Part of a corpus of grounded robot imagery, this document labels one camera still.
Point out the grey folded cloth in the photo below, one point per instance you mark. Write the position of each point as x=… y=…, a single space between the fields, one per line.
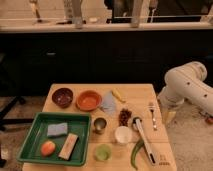
x=108 y=104

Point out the green chili pepper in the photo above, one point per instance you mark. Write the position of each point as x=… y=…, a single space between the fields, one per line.
x=136 y=149

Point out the green plastic cup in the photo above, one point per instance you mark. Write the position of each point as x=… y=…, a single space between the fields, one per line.
x=102 y=152

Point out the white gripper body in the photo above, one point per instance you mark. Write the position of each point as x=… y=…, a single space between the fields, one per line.
x=168 y=110

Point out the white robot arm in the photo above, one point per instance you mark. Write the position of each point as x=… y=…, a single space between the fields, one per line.
x=185 y=82

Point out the orange bowl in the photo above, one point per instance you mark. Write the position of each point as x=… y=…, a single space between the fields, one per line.
x=88 y=100

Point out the metal cup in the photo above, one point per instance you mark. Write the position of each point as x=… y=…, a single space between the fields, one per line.
x=100 y=125

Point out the orange peach fruit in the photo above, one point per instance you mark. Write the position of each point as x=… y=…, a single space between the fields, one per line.
x=47 y=148

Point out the blue sponge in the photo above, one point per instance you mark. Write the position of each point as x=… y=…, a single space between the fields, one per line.
x=55 y=130

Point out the yellow banana piece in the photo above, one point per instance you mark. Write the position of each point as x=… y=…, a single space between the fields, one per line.
x=118 y=96

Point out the wooden block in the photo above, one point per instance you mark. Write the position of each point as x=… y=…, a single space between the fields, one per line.
x=68 y=146

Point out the white plastic cup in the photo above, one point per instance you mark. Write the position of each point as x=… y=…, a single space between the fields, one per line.
x=123 y=135

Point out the green plastic tray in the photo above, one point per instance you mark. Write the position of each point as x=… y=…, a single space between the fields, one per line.
x=78 y=124

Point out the dark red grapes bunch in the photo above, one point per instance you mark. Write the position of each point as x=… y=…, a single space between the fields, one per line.
x=124 y=116

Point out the white handled kitchen tool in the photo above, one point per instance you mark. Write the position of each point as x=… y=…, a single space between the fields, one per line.
x=137 y=122

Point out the silver fork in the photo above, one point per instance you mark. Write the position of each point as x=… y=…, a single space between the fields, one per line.
x=151 y=109

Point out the dark maroon bowl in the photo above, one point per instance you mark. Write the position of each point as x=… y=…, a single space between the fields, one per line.
x=63 y=97

